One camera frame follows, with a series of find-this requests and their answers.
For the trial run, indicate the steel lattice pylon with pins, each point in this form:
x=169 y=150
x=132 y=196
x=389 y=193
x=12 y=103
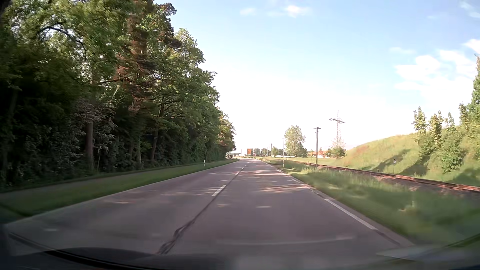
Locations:
x=338 y=131

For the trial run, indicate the small railway sign post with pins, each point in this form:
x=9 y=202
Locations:
x=394 y=163

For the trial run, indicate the wooden utility pole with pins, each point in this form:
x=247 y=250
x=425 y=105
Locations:
x=317 y=147
x=283 y=152

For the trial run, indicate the grey asphalt road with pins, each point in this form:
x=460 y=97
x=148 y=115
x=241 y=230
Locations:
x=240 y=210

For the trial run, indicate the wood of tall trees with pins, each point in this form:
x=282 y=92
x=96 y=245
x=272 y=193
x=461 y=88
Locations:
x=93 y=93

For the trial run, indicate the tall leafy tree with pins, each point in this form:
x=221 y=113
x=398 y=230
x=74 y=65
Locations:
x=294 y=141

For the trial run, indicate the car's own bonnet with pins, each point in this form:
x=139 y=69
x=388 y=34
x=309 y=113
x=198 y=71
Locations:
x=232 y=262

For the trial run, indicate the grass verge strip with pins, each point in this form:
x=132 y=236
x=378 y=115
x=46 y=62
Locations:
x=112 y=183

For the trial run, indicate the grass verge beside railway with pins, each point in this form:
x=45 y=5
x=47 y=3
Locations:
x=393 y=206

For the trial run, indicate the road markings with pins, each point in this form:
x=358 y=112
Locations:
x=350 y=214

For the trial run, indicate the grassy embankment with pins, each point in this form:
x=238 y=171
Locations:
x=390 y=153

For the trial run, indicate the rusty railway track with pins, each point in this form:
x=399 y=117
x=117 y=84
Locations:
x=412 y=179

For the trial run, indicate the orange-roofed building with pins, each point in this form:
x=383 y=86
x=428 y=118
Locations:
x=317 y=153

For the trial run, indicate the group of young trees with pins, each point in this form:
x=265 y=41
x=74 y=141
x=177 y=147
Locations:
x=446 y=142

